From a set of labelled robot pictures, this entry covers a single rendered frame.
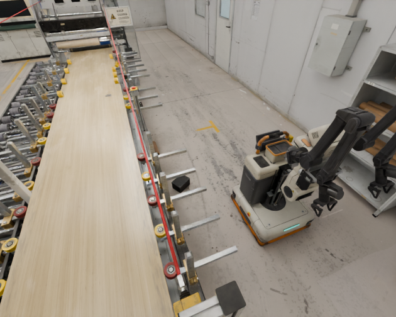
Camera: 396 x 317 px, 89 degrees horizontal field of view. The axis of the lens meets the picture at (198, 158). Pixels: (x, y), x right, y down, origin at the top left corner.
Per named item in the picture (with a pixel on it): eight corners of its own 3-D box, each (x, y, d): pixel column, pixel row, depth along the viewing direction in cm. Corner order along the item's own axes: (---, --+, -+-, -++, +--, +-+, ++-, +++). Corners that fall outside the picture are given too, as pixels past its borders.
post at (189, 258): (194, 280, 130) (190, 249, 97) (196, 286, 128) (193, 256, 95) (189, 282, 129) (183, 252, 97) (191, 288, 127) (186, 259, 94)
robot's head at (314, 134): (305, 131, 135) (323, 125, 120) (329, 124, 140) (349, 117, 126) (311, 151, 134) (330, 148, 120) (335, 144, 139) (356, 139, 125)
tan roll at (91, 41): (124, 40, 446) (122, 34, 438) (125, 41, 438) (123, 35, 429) (53, 49, 412) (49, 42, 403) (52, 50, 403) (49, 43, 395)
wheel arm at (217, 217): (218, 216, 147) (218, 212, 144) (220, 220, 145) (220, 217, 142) (159, 237, 137) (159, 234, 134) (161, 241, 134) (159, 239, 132)
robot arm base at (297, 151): (300, 147, 135) (285, 151, 132) (310, 147, 128) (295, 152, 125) (302, 160, 137) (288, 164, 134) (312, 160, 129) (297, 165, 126)
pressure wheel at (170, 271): (181, 280, 116) (180, 273, 108) (168, 286, 114) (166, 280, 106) (177, 266, 122) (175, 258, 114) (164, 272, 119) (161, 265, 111)
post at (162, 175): (172, 211, 160) (164, 170, 127) (173, 215, 158) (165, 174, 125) (168, 213, 159) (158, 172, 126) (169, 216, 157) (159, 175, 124)
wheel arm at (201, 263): (234, 247, 129) (235, 244, 127) (237, 252, 127) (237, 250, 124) (169, 274, 119) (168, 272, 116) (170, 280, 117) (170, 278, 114)
